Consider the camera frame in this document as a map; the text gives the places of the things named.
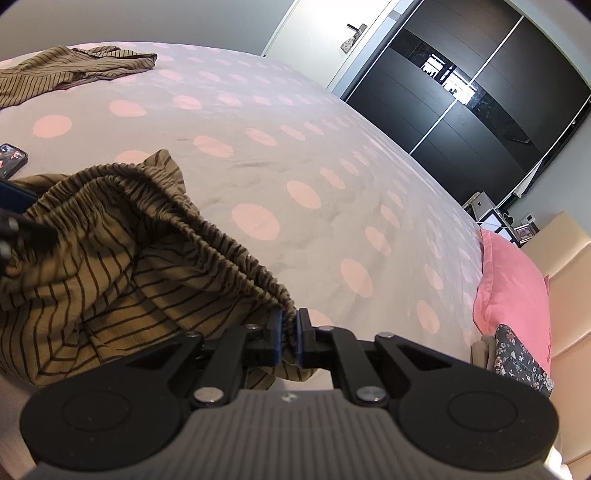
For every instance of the beige padded headboard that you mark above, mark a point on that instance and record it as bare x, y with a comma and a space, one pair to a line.
570, 295

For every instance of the grey pink polka-dot bed cover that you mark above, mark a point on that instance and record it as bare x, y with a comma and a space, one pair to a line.
286, 138

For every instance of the small picture frame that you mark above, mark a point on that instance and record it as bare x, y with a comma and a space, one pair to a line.
525, 231

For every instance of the pink pillow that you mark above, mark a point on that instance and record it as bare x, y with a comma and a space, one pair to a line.
512, 286

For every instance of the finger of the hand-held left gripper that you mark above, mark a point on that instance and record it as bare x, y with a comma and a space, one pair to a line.
16, 198

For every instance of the black sliding wardrobe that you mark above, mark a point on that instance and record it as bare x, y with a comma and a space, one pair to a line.
489, 101

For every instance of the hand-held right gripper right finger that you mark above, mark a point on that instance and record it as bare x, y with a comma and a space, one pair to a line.
303, 337

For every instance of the brown striped pants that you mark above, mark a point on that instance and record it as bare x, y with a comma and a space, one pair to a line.
138, 267

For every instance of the white door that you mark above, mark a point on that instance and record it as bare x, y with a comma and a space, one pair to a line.
318, 37

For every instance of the brown striped shirt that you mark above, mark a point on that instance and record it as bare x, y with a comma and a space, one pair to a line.
55, 74

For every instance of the white bedside shelf unit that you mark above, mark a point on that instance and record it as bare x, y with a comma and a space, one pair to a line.
489, 214

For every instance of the dark floral folded cloth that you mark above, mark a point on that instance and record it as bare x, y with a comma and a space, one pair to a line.
517, 360

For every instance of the beige folded cloth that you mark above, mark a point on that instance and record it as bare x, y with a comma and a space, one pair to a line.
484, 353

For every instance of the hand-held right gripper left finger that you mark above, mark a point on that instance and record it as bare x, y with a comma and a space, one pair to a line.
277, 337

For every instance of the smartphone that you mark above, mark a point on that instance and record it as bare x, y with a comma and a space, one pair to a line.
10, 159

